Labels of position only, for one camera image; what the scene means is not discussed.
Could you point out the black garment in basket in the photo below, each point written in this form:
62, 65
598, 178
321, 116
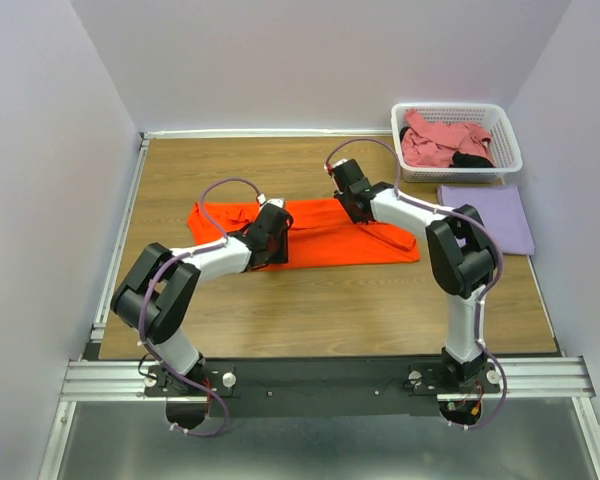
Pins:
420, 152

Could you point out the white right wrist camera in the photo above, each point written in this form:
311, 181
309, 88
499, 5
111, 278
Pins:
330, 167

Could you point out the orange t-shirt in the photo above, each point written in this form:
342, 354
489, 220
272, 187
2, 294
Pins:
322, 235

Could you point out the pink t-shirt in basket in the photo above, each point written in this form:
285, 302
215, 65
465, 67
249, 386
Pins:
466, 137

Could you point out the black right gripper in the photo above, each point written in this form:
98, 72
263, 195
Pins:
341, 198

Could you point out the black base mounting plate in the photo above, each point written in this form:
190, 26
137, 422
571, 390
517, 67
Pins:
240, 388

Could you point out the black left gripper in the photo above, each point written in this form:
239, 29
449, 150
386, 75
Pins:
282, 256

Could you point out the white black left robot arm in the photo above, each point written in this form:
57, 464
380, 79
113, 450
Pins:
155, 294

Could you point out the folded lavender t-shirt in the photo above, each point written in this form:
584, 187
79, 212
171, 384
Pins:
501, 210

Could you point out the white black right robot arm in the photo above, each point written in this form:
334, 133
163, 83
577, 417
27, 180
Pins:
464, 260

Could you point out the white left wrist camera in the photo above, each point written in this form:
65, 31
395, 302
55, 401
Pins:
277, 202

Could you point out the aluminium frame rail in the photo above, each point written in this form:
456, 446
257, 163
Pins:
548, 429

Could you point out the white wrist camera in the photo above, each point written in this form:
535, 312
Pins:
330, 167
277, 202

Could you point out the white plastic laundry basket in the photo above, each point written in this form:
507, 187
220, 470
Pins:
504, 147

